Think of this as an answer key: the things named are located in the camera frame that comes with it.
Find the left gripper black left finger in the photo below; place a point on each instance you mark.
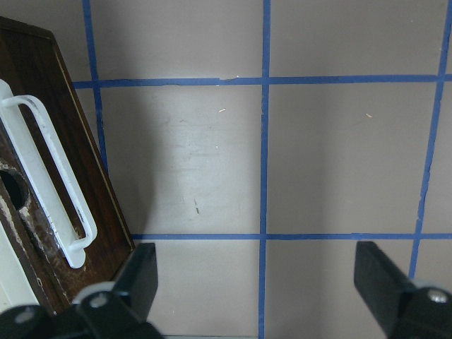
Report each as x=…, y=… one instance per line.
x=119, y=308

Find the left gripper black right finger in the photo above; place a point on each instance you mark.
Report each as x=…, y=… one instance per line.
x=402, y=307

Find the dark wooden drawer box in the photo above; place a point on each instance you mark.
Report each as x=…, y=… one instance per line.
x=32, y=64

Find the white drawer handle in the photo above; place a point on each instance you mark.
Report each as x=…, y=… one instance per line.
x=20, y=136

